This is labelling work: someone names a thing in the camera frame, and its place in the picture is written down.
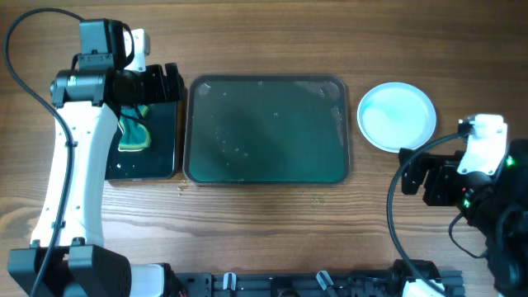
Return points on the white plate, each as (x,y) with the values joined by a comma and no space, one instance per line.
(396,115)

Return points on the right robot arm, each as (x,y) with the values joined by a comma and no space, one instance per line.
(494,201)

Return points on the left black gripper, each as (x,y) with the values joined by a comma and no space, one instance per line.
(170,82)

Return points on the green yellow sponge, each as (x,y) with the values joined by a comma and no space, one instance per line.
(135,135)

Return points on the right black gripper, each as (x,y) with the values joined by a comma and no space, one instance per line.
(431,181)

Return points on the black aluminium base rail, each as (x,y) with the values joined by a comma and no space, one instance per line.
(396,280)

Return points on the black rectangular water bin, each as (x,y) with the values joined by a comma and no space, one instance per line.
(158,161)

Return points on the dark green serving tray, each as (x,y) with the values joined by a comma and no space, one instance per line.
(268,129)

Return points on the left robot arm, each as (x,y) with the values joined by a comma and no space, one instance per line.
(115,116)

